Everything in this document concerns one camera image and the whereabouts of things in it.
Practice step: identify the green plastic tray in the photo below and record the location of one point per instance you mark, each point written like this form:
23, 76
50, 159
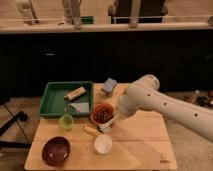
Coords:
54, 105

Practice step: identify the blue sponge block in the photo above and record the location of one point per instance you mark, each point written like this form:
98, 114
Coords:
109, 86

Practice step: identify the orange bowl of beans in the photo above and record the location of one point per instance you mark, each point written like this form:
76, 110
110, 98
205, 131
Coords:
102, 113

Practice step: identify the yellow banana toy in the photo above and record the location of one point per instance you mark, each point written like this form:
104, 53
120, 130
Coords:
91, 131

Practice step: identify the purple bowl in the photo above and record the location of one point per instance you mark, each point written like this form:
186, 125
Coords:
56, 151

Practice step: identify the wooden rolling pin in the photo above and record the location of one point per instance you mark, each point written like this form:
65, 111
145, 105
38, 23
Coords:
75, 93

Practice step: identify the green plastic cup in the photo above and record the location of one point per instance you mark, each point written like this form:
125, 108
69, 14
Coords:
66, 122

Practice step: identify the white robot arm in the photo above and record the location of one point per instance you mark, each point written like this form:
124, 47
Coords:
143, 94

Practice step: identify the white folded cloth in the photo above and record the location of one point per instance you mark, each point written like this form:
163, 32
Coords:
81, 107

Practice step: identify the white dish brush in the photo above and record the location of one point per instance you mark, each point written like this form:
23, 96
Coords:
105, 127

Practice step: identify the white round cup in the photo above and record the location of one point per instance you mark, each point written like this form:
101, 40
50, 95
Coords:
103, 144

